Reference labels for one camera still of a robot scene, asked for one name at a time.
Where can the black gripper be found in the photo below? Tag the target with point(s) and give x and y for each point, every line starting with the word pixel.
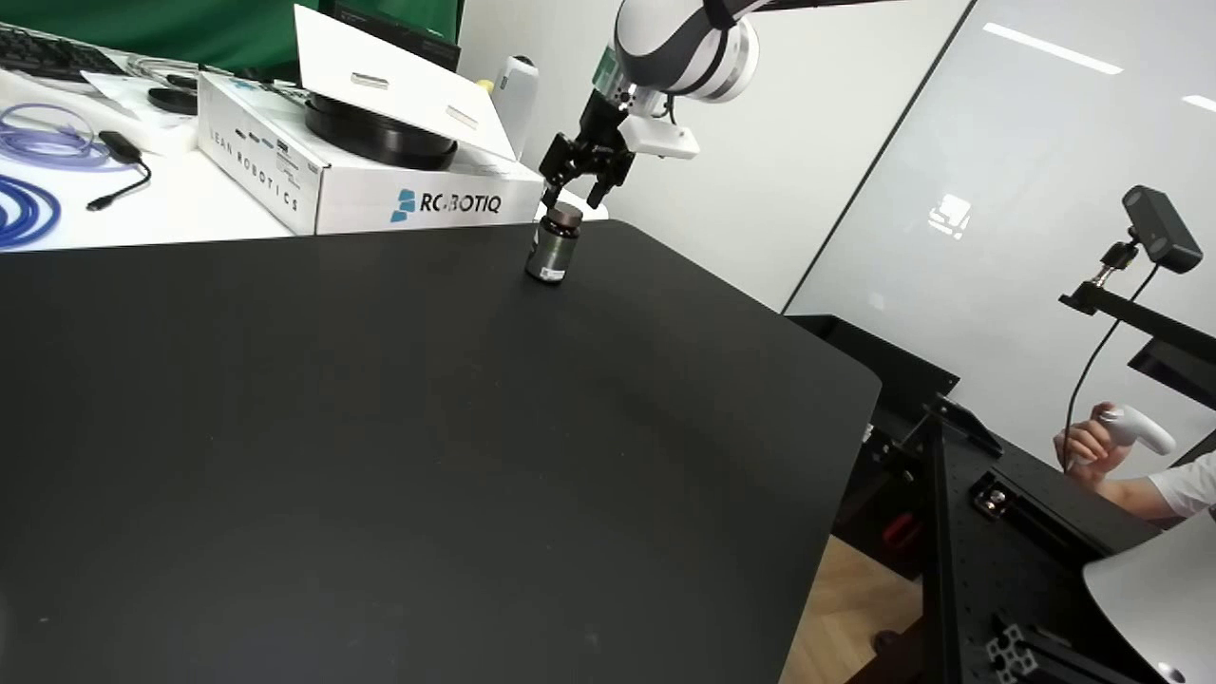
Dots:
pixel 594 150

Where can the small dark glass bottle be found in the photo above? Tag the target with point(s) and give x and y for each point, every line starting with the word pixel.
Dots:
pixel 554 245

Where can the operator forearm white sleeve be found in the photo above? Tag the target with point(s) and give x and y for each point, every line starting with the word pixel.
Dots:
pixel 1164 495

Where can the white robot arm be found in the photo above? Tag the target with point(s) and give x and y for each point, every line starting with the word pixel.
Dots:
pixel 661 52

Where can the operator hand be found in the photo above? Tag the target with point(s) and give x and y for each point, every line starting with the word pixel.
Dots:
pixel 1087 449

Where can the black round device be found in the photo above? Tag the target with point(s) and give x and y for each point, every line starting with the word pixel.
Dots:
pixel 373 134

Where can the white Robotiq cardboard box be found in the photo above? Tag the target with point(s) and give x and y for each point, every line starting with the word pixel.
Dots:
pixel 314 187

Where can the green backdrop cloth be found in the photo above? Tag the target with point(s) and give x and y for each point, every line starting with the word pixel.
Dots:
pixel 216 33

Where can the white VR controller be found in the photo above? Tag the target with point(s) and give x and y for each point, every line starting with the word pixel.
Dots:
pixel 1126 425

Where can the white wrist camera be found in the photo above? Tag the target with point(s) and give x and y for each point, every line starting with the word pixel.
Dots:
pixel 653 128

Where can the black metal frame stand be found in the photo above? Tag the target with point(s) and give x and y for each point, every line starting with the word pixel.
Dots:
pixel 992 533

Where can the black camera on mount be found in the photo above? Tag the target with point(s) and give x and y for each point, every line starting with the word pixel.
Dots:
pixel 1162 229

